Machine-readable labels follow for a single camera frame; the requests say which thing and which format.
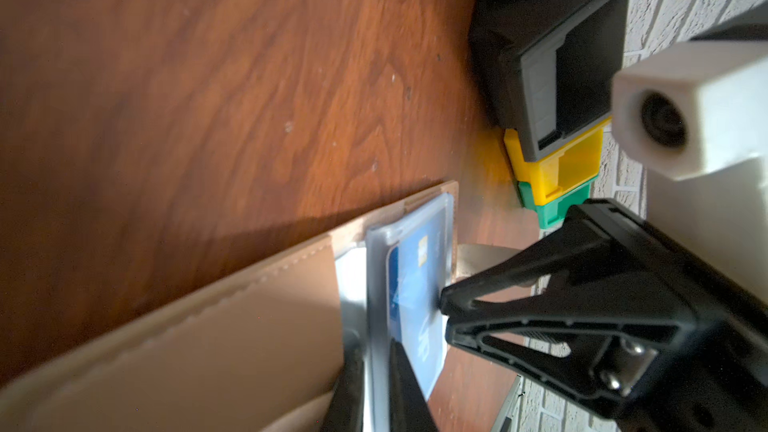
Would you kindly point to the green storage bin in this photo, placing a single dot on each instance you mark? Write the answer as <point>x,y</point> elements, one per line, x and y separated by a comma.
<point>554,212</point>

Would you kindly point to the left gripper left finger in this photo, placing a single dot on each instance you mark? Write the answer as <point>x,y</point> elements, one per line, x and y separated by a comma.
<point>346,411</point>

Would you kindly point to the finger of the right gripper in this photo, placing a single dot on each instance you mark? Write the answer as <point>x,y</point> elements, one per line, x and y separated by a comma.
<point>604,262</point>
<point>607,366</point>

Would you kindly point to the tan leather card holder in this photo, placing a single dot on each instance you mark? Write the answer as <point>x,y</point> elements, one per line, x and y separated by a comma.
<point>260,350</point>

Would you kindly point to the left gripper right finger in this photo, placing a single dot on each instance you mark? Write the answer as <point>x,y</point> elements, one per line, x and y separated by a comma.
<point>408,409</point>

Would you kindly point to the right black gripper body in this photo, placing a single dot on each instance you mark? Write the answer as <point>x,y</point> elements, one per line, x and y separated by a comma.
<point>711,372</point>

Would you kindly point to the blue credit card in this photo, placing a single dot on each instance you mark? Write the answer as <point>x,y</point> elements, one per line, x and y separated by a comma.
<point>417,273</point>

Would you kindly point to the black storage bin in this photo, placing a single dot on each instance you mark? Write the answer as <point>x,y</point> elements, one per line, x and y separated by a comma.
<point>546,65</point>

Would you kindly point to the yellow storage bin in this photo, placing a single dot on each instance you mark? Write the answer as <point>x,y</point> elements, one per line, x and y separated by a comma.
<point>562,171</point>

